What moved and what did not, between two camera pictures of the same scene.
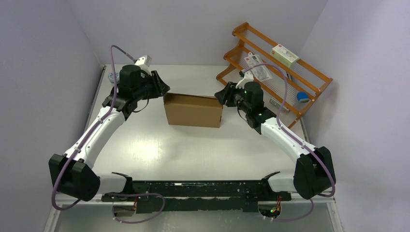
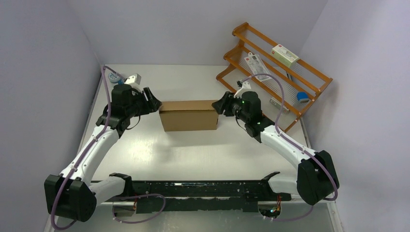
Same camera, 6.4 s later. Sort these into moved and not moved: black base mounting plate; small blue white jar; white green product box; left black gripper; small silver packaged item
Moved: left black gripper
Not moved: small blue white jar; black base mounting plate; white green product box; small silver packaged item
